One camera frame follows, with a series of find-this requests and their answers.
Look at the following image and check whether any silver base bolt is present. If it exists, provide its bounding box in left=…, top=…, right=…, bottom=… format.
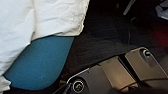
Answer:
left=142, top=48, right=153, bottom=58
left=71, top=79, right=87, bottom=94

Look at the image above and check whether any blue sofa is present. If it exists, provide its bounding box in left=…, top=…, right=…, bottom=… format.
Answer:
left=3, top=35, right=75, bottom=92

